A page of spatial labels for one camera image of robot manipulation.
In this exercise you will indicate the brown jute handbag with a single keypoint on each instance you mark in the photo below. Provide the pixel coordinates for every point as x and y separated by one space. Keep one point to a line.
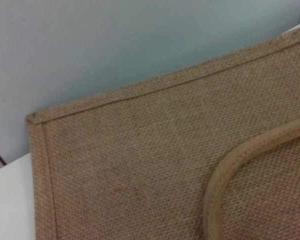
150 162

